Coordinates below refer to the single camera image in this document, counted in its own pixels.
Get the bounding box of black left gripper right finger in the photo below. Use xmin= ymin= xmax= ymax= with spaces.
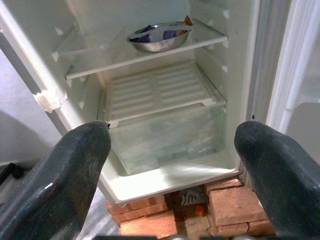
xmin=234 ymin=121 xmax=320 ymax=237

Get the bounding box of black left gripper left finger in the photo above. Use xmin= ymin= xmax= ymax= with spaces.
xmin=0 ymin=120 xmax=112 ymax=240

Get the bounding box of silver fridge with Fresh sticker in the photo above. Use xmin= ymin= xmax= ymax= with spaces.
xmin=0 ymin=0 xmax=320 ymax=209

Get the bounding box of short glass fridge shelf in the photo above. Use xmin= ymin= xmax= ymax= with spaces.
xmin=51 ymin=24 xmax=106 ymax=60

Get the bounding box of red brick stack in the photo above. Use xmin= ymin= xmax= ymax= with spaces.
xmin=105 ymin=194 xmax=179 ymax=238
xmin=203 ymin=178 xmax=276 ymax=237

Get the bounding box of white tape patch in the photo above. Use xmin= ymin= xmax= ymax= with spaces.
xmin=34 ymin=85 xmax=69 ymax=114

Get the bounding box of fish print packet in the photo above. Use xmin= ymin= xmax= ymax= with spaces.
xmin=179 ymin=189 xmax=206 ymax=208

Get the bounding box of clear crisper drawer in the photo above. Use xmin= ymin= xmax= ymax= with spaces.
xmin=109 ymin=103 xmax=227 ymax=176

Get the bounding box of white ribbed crisper cover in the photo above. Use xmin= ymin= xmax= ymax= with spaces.
xmin=103 ymin=61 xmax=226 ymax=127

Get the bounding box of stainless steel bowl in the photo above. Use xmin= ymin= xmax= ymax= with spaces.
xmin=127 ymin=21 xmax=193 ymax=54

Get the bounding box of purple snack packet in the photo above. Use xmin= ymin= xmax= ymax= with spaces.
xmin=130 ymin=23 xmax=189 ymax=44

